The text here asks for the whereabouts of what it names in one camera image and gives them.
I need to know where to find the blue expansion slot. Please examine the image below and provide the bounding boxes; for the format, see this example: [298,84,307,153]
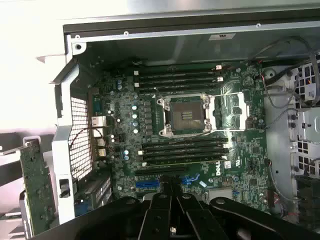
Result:
[135,174,201,191]

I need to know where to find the silver chipset heat sink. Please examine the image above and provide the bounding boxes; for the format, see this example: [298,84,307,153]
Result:
[208,187,235,202]

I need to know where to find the long black expansion slot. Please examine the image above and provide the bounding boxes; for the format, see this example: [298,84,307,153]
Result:
[134,166,190,176]

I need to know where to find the green motherboard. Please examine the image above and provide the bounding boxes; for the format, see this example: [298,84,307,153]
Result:
[87,62,273,221]

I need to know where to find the CPU socket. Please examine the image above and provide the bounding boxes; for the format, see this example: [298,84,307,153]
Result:
[156,93,213,138]

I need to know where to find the perforated metal drive cage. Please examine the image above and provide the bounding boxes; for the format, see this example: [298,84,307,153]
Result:
[263,59,320,218]

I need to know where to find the metal socket cover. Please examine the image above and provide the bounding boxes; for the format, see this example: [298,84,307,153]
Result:
[209,91,251,131]

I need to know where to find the thin metal locking lever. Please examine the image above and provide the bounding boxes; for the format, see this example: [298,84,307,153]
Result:
[153,86,242,99]

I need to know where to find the black open PC case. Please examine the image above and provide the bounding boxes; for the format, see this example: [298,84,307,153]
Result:
[49,19,320,226]

